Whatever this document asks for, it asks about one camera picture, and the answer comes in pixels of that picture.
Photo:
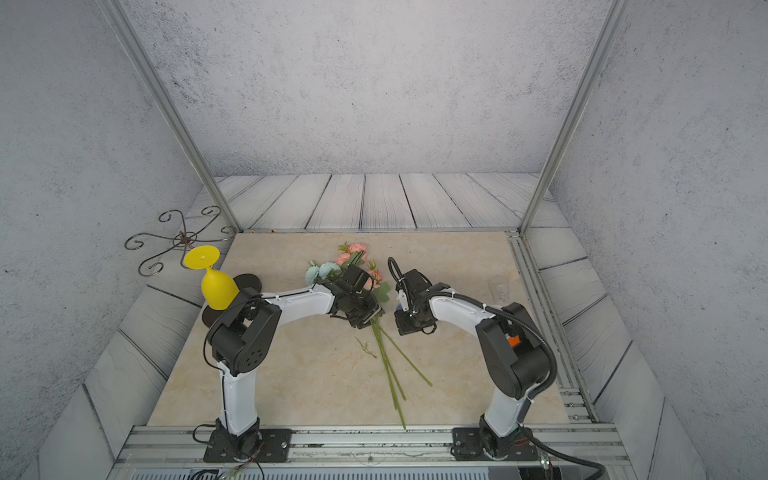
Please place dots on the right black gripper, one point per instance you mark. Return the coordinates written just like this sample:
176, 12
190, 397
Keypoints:
402, 327

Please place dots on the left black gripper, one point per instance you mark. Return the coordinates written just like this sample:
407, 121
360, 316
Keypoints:
375, 309

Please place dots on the artificial flower bouquet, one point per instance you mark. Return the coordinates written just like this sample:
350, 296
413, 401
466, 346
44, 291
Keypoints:
319, 273

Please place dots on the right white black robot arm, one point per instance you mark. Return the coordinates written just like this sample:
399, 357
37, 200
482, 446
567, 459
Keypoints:
518, 359

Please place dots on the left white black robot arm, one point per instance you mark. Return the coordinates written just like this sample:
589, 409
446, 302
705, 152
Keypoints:
242, 322

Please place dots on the small broken green twig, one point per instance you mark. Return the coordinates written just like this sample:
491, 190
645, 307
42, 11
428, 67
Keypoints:
364, 346

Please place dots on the clear plastic cup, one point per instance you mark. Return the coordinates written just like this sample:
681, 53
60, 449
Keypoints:
500, 289

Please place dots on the yellow plastic goblet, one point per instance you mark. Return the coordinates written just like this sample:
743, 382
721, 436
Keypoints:
204, 258

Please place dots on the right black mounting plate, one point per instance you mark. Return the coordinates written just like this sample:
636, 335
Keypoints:
482, 444

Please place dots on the black mounting plate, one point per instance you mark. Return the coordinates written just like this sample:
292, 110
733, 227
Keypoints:
482, 444
262, 445

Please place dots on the black oval tray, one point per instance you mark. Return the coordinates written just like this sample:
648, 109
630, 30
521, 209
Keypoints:
220, 294

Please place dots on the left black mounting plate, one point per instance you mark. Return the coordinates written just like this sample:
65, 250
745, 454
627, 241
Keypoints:
262, 445

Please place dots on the wrought iron scroll stand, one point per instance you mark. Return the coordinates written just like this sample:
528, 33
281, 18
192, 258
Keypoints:
190, 234

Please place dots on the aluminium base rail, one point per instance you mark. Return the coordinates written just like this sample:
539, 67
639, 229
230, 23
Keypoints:
573, 451

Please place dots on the right aluminium frame post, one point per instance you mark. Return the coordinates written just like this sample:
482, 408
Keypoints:
589, 78

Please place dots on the aluminium frame post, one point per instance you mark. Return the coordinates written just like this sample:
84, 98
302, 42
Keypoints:
589, 78
121, 26

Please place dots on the left aluminium frame post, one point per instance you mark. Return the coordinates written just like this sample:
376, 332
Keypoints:
121, 26

